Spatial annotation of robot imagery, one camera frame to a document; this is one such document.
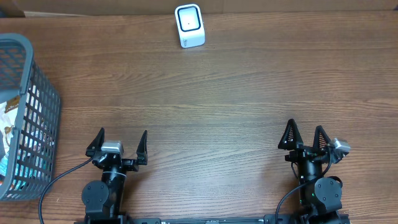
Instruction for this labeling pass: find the beige snack pouch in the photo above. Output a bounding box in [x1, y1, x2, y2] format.
[1, 96, 20, 137]

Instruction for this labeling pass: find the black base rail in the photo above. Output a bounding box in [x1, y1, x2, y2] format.
[75, 215, 351, 224]

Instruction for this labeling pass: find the grey plastic basket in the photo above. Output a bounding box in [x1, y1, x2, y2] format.
[1, 33, 62, 202]

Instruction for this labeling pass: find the white barcode scanner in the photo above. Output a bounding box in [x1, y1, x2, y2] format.
[175, 4, 206, 49]

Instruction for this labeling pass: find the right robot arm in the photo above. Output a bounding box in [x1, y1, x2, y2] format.
[275, 119, 351, 223]

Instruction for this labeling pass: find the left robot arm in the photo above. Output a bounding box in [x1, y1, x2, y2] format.
[81, 128, 148, 223]

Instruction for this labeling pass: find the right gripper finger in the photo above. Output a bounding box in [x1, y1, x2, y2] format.
[313, 126, 331, 149]
[278, 119, 303, 151]

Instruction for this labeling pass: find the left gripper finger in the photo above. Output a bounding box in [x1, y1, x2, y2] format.
[136, 130, 148, 165]
[85, 128, 104, 157]

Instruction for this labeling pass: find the cardboard back panel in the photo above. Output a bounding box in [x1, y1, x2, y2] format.
[1, 0, 397, 17]

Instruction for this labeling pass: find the teal snack packet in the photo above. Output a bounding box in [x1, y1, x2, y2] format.
[0, 153, 9, 177]

